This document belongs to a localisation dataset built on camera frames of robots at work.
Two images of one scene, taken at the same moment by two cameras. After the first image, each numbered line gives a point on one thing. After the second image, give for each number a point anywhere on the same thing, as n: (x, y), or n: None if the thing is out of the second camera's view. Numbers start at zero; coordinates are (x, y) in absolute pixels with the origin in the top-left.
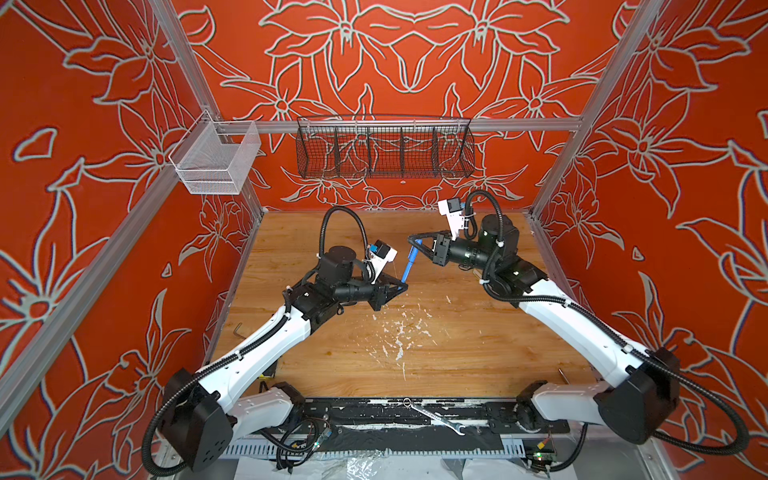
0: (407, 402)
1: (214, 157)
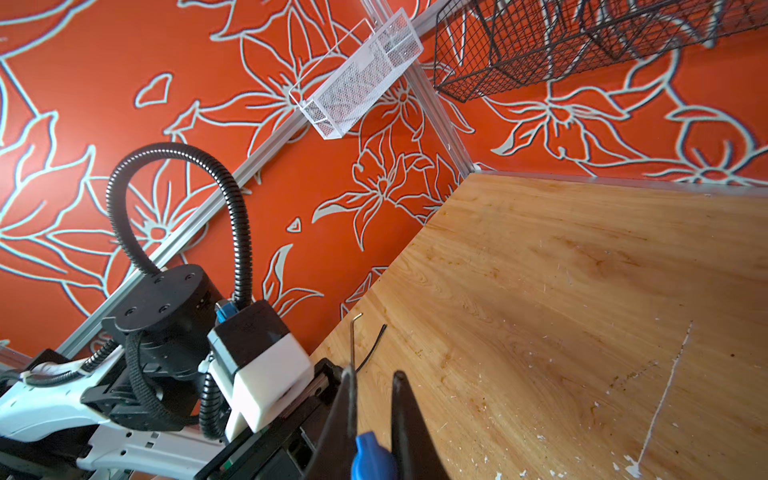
0: None
1: (346, 82)
